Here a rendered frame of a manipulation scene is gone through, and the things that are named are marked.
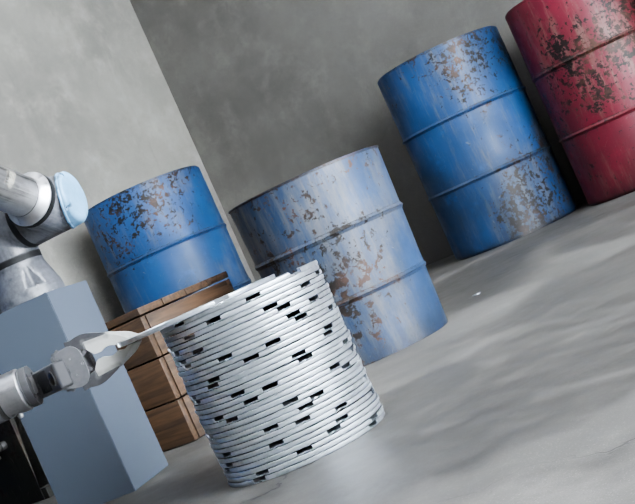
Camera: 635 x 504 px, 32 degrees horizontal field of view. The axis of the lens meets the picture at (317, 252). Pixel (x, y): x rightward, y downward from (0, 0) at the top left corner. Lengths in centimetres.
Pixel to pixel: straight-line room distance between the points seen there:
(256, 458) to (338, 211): 98
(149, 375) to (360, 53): 321
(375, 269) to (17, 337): 84
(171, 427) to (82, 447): 41
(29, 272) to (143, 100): 378
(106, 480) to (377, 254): 83
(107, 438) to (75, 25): 394
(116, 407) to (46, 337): 21
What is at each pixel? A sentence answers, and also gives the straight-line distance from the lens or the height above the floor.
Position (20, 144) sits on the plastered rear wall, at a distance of 539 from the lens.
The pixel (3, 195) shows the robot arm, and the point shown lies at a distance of 223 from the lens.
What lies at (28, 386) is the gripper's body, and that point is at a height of 29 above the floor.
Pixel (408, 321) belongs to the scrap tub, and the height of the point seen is 5.
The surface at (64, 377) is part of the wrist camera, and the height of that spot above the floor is 28.
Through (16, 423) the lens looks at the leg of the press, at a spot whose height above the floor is 21.
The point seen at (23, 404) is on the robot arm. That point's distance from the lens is 193.
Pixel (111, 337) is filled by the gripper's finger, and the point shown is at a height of 31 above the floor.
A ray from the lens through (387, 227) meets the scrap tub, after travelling 267.
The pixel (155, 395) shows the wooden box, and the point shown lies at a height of 14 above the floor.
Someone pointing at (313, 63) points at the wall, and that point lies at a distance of 577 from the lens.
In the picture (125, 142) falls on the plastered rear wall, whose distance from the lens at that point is 588.
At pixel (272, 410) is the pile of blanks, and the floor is 10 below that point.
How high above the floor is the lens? 30
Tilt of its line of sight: level
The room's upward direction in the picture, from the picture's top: 24 degrees counter-clockwise
